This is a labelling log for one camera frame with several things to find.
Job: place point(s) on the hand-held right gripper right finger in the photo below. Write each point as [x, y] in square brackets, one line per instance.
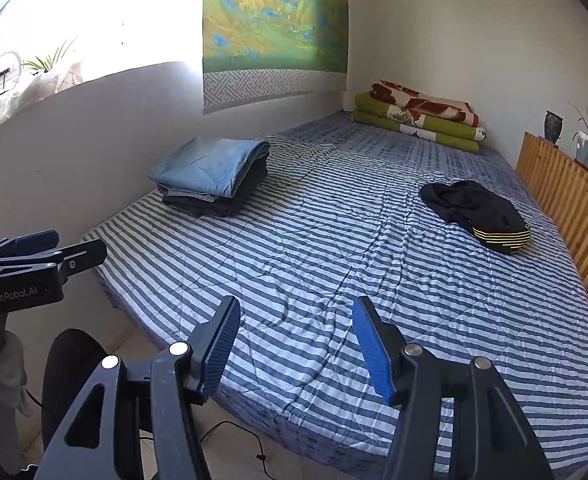
[374, 355]

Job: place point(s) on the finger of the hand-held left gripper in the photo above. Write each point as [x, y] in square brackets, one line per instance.
[29, 244]
[81, 257]

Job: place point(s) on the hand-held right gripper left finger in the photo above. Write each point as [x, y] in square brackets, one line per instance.
[219, 345]

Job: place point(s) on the person's left hand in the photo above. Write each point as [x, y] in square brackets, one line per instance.
[11, 370]

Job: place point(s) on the person's black trouser leg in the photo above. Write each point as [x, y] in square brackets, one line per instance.
[69, 360]

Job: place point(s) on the blue striped bed quilt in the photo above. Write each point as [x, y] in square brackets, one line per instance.
[299, 240]

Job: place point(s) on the white plastic bag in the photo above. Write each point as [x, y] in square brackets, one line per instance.
[24, 97]

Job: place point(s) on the black folded pants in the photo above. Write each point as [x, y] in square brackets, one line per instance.
[234, 195]

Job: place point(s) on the black garment with yellow stripes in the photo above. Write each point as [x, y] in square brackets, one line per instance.
[474, 205]

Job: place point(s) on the windowsill green plant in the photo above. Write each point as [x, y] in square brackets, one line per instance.
[49, 62]

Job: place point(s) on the red floral folded blanket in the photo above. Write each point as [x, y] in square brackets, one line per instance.
[424, 102]

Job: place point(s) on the dark ceramic vase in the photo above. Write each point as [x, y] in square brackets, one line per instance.
[553, 127]

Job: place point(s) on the wooden slatted bed rail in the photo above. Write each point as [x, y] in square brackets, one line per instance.
[549, 180]

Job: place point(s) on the landscape wall hanging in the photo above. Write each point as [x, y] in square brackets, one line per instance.
[274, 20]

